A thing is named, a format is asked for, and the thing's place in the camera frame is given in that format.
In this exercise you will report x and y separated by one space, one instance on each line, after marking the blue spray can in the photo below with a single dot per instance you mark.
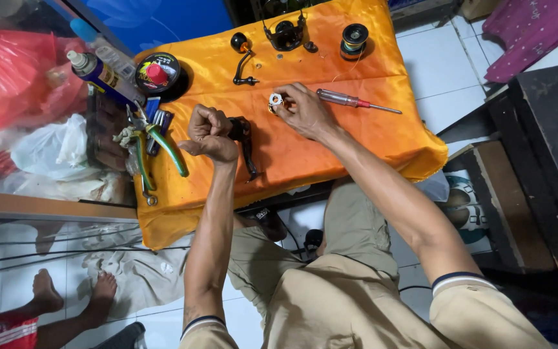
100 77

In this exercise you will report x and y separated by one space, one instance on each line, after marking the clear red-tipped screwdriver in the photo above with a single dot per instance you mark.
351 101

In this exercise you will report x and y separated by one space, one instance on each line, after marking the orange satin cloth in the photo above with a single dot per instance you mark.
308 145

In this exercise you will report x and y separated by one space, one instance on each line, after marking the blue panel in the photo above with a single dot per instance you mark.
162 19

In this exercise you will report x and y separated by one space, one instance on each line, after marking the black fishing reel body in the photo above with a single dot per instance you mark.
246 140

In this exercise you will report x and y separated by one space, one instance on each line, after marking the blue hex key set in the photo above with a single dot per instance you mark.
157 127

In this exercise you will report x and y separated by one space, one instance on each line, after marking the person's right hand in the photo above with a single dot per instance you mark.
305 114

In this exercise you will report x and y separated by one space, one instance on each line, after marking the person's left hand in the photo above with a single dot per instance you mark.
211 138

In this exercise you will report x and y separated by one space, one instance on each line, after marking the black reel rotor with bail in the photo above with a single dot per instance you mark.
285 33

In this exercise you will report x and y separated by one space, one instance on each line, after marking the small black cap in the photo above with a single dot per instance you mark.
310 47

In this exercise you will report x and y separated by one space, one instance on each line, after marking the purple patterned cloth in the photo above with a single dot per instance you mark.
531 34

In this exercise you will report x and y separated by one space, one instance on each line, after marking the person's beige shirt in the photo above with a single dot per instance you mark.
366 310

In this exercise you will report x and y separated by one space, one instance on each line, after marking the pair of patterned sandals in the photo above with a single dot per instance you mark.
468 213

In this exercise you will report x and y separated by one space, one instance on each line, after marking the small silver wrench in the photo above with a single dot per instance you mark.
148 193

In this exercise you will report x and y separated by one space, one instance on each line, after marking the red plastic bag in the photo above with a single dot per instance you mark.
12 72

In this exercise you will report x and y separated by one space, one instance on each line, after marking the white plastic bag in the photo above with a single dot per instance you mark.
56 150

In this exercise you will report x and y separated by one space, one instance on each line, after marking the person's left fingers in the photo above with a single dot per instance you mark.
209 121

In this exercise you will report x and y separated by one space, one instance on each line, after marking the black side table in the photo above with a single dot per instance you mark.
555 145

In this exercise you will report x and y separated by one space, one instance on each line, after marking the white crumpled cloth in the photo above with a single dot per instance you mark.
133 271

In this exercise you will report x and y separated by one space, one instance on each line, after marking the small silver gear part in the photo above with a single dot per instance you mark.
275 100

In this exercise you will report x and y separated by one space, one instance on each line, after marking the person's olive shorts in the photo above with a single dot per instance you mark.
356 223

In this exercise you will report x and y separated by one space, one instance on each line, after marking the black line spool red cap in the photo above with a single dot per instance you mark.
159 73

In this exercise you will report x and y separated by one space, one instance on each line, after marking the black reel spool with line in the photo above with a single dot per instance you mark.
354 41

